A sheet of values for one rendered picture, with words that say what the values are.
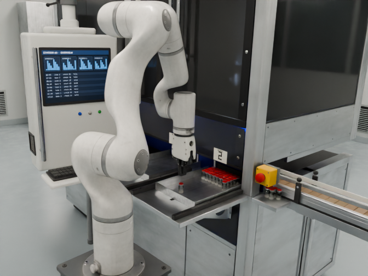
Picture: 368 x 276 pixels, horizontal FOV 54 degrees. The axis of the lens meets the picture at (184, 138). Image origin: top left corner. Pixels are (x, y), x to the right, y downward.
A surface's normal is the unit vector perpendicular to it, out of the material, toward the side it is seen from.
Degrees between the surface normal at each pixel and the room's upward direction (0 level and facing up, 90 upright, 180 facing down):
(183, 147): 90
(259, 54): 90
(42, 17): 90
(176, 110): 89
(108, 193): 29
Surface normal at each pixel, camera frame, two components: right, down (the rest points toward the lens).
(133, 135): 0.69, -0.36
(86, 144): -0.36, -0.40
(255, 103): -0.75, 0.16
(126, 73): 0.22, 0.03
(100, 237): -0.40, 0.25
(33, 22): 0.66, 0.22
